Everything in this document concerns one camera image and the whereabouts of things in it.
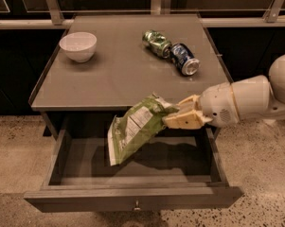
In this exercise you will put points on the blue soda can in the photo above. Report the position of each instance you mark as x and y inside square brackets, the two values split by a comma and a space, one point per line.
[184, 60]

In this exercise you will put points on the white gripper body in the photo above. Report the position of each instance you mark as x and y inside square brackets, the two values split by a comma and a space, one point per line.
[216, 104]

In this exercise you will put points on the white ceramic bowl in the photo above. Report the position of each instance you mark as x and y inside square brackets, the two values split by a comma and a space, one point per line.
[79, 46]

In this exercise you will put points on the open grey top drawer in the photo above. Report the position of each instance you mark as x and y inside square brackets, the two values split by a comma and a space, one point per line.
[175, 170]

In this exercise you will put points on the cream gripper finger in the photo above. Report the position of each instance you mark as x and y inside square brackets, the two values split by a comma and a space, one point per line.
[188, 104]
[192, 120]

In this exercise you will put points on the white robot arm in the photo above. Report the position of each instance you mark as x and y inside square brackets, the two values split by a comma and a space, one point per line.
[260, 96]

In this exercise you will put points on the metal window frame rail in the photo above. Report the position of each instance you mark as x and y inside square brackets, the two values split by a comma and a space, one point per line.
[23, 14]

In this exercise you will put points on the metal drawer knob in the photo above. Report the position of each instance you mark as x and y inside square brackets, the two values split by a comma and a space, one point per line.
[137, 207]

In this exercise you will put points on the grey nightstand cabinet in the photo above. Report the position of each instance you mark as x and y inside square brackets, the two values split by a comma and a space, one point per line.
[123, 71]

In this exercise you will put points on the green jalapeno chip bag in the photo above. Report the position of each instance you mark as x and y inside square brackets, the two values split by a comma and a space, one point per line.
[127, 134]

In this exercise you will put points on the crushed green soda can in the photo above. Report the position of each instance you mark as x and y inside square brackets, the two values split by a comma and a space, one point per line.
[157, 43]

